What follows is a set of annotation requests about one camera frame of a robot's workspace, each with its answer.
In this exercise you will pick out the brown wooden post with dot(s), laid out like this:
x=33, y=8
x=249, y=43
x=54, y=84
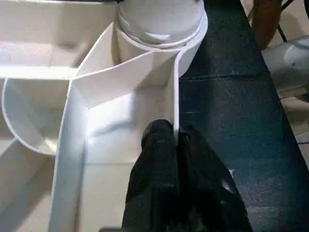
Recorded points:
x=267, y=21

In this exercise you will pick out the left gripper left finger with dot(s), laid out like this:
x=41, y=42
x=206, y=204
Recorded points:
x=154, y=183

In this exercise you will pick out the white plastic table leg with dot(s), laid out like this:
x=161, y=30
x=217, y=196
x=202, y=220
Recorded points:
x=159, y=19

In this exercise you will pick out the black work mat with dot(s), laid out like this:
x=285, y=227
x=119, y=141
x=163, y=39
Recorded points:
x=236, y=121

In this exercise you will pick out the white plastic table top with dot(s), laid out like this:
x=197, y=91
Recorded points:
x=58, y=121

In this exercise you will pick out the pale grey rounded object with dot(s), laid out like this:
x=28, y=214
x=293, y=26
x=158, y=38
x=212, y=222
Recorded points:
x=289, y=63

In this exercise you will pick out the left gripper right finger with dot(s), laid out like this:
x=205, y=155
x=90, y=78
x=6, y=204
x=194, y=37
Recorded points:
x=207, y=198

